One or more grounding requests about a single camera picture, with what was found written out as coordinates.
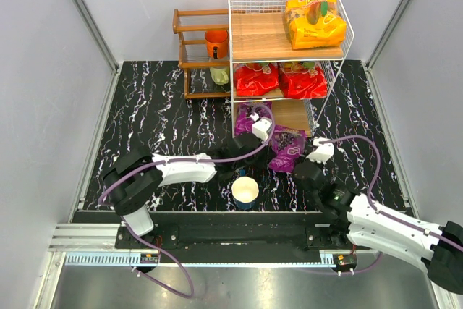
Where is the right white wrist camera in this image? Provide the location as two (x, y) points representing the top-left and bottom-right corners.
(305, 137), (334, 164)

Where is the blue white cup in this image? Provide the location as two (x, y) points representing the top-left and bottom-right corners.
(231, 171), (260, 211)

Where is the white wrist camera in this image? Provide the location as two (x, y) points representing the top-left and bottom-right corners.
(305, 137), (334, 164)
(250, 112), (273, 142)

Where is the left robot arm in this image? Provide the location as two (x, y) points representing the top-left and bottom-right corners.
(98, 131), (272, 237)

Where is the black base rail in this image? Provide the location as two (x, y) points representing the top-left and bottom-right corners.
(115, 210), (370, 265)

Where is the large red candy bag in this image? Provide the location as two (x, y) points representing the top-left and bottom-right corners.
(234, 62), (279, 97)

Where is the small red candy bag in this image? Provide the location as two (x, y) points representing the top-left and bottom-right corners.
(279, 61), (328, 99)

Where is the purple candy bag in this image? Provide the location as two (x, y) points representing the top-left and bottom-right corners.
(234, 102), (270, 136)
(268, 125), (307, 173)

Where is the yellow mango candy bag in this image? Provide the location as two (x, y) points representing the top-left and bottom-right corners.
(285, 0), (347, 50)

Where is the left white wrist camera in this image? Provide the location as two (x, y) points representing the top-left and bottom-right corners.
(250, 112), (273, 142)

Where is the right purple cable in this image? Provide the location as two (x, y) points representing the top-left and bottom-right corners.
(300, 135), (463, 276)

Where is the orange mug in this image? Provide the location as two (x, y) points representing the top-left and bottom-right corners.
(205, 30), (229, 59)

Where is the light green mug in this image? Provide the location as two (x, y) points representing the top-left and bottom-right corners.
(210, 67), (229, 85)

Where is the white wire wooden shelf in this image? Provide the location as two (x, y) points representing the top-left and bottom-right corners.
(228, 0), (354, 135)

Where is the brown wooden rack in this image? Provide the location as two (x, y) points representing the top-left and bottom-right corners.
(172, 9), (231, 99)

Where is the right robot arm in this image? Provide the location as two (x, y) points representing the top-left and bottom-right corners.
(292, 161), (462, 295)

